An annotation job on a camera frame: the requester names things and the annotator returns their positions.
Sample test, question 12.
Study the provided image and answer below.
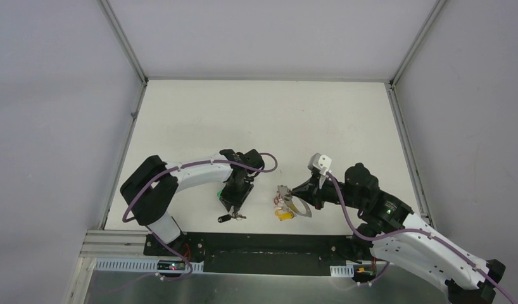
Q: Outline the left controller board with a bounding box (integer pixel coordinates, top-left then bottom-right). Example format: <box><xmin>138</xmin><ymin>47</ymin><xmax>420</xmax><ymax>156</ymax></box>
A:
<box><xmin>157</xmin><ymin>260</ymin><xmax>187</xmax><ymax>271</ymax></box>

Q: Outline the large keyring with keys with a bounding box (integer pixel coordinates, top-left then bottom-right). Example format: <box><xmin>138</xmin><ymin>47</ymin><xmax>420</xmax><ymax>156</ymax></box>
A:
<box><xmin>273</xmin><ymin>185</ymin><xmax>312</xmax><ymax>221</ymax></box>

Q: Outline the right controller board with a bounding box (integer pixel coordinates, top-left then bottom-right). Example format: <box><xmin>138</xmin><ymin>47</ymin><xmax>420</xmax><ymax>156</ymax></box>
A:
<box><xmin>353</xmin><ymin>265</ymin><xmax>377</xmax><ymax>283</ymax></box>

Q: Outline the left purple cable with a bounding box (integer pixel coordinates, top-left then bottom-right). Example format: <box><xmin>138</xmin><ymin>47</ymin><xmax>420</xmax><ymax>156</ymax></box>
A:
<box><xmin>121</xmin><ymin>151</ymin><xmax>279</xmax><ymax>281</ymax></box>

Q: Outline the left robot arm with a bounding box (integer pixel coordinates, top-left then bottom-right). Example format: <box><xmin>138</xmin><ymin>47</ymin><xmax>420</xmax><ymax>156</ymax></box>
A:
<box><xmin>120</xmin><ymin>149</ymin><xmax>265</xmax><ymax>256</ymax></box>

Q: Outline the black tagged key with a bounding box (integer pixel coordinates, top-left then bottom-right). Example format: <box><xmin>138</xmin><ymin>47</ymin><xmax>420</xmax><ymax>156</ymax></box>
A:
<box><xmin>217</xmin><ymin>213</ymin><xmax>247</xmax><ymax>223</ymax></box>

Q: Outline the controller board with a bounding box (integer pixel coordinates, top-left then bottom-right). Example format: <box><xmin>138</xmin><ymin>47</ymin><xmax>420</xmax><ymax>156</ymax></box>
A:
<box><xmin>353</xmin><ymin>265</ymin><xmax>377</xmax><ymax>283</ymax></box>
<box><xmin>157</xmin><ymin>260</ymin><xmax>187</xmax><ymax>271</ymax></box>

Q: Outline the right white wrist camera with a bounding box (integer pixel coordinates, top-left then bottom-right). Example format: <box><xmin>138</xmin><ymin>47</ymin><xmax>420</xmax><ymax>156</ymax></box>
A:
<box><xmin>307</xmin><ymin>153</ymin><xmax>332</xmax><ymax>176</ymax></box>

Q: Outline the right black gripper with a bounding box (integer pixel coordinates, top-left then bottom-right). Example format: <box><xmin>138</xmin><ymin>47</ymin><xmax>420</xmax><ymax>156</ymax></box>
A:
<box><xmin>291</xmin><ymin>173</ymin><xmax>365</xmax><ymax>210</ymax></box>

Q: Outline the aluminium frame rail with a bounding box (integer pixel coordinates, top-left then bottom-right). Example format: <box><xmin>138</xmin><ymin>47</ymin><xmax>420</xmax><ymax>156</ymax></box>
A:
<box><xmin>79</xmin><ymin>229</ymin><xmax>458</xmax><ymax>267</ymax></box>

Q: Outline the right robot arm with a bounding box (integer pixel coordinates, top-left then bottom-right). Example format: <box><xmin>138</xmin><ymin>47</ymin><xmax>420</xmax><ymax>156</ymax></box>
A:
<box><xmin>289</xmin><ymin>163</ymin><xmax>505</xmax><ymax>303</ymax></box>

